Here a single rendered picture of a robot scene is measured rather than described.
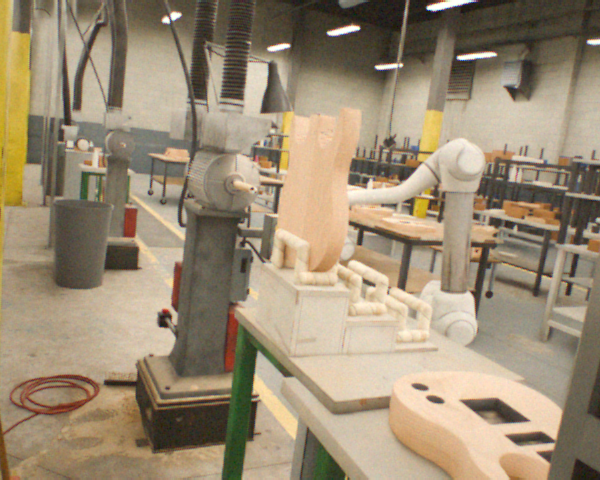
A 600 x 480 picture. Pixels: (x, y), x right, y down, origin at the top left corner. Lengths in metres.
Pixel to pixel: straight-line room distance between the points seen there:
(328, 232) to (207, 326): 1.47
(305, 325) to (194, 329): 1.34
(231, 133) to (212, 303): 0.92
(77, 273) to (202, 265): 2.57
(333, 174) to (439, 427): 0.60
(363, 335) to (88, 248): 3.75
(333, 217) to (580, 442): 1.03
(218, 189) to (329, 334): 1.12
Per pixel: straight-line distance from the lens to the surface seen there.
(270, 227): 2.44
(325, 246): 1.28
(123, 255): 5.73
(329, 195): 1.28
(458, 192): 2.02
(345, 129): 1.26
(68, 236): 4.93
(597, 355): 0.28
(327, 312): 1.36
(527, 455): 1.03
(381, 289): 1.47
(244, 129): 2.05
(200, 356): 2.69
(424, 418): 1.05
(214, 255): 2.55
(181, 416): 2.68
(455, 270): 2.06
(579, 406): 0.29
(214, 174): 2.33
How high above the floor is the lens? 1.44
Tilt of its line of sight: 10 degrees down
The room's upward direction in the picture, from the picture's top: 8 degrees clockwise
